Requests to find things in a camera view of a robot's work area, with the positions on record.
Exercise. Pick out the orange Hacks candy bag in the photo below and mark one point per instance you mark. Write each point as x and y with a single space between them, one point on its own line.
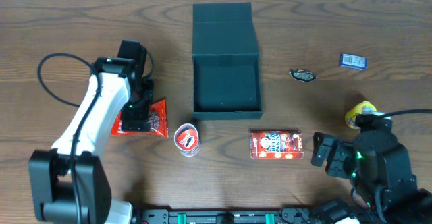
156 123

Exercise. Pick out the black gift box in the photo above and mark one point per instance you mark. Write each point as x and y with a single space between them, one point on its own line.
225 56

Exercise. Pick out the red Pringles can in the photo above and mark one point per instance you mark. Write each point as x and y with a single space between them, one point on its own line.
187 140

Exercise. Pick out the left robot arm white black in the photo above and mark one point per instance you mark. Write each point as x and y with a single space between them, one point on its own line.
68 182

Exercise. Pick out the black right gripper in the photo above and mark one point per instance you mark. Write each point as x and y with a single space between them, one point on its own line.
334 158

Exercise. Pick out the small blue barcode box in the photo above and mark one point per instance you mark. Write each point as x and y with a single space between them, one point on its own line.
353 61

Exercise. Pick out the red Hello Panda box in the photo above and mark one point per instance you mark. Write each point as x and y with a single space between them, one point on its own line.
276 144

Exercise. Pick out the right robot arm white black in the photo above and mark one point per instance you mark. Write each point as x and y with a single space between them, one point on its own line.
379 170

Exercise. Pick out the yellow Mentos bottle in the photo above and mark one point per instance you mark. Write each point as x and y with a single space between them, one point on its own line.
350 116

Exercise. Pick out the small dark snack wrapper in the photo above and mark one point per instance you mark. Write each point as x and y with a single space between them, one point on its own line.
302 75

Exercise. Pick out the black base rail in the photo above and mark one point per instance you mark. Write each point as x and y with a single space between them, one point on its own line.
165 216

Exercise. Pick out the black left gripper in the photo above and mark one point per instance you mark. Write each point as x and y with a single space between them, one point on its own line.
136 125

